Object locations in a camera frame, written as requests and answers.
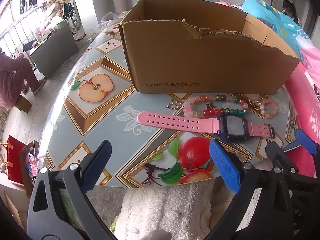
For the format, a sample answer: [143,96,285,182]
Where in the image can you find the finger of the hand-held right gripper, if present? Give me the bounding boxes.
[265,140,304,178]
[294,129,320,157]

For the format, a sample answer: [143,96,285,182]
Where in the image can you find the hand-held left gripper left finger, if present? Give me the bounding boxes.
[27,139,118,240]

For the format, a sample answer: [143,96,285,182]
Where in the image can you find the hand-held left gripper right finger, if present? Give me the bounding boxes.
[209,139,295,240]

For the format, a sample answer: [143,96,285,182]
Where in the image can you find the pink bead bracelet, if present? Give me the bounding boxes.
[259,98,279,119]

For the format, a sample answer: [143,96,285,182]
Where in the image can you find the gold chain charm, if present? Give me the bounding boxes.
[248,100,262,111]

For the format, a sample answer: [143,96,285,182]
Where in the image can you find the pink strap digital watch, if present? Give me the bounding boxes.
[137,112,275,143]

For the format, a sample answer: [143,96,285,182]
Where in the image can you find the multicolour glass bead bracelet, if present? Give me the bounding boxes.
[183,94,250,118]

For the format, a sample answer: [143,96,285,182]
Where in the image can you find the silver butterfly charm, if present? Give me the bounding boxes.
[165,99,181,110]

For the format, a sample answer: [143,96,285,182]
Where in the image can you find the brown cardboard box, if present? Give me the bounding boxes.
[119,0,300,95]

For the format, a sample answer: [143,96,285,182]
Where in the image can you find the fruit print tablecloth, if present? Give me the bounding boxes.
[44,10,300,188]

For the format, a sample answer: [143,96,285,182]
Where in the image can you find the pink floral blanket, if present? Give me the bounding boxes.
[215,1,320,178]

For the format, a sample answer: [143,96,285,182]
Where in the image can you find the brown paper bag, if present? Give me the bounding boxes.
[19,140,40,198]

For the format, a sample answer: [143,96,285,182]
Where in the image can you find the white fluffy cloth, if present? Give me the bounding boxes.
[110,180,238,240]

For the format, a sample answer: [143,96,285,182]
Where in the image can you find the red gift bag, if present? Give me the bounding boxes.
[6,135,28,184]

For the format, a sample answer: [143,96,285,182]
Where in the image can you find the wooden stool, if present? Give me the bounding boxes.
[15,94,32,114]

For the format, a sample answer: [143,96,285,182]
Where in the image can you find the brown cardboard sheet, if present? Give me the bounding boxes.
[4,190,25,230]

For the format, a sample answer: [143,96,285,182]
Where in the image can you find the grey cabinet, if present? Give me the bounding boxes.
[30,25,80,79]

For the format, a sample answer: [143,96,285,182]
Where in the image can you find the blue cartoon print blanket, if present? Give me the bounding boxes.
[242,0,315,63]

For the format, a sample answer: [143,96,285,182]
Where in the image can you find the white plastic bags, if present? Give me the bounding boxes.
[90,12,118,40]

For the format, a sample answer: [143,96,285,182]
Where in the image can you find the wheelchair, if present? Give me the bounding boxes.
[61,2,80,34]

